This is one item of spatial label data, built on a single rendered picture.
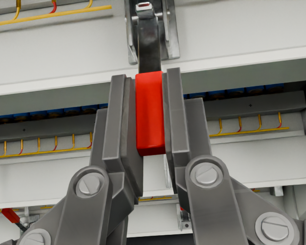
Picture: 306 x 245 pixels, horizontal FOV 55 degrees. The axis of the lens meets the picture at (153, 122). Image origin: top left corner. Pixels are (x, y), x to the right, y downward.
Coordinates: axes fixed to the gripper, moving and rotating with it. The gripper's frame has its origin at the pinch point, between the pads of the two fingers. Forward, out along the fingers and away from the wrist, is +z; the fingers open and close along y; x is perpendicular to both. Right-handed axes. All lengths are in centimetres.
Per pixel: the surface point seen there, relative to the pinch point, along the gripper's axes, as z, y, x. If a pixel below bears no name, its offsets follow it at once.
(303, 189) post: 11.3, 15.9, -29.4
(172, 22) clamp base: 7.7, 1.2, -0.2
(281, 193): 13.7, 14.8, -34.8
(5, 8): 9.5, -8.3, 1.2
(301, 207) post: 10.2, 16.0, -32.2
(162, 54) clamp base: 6.2, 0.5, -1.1
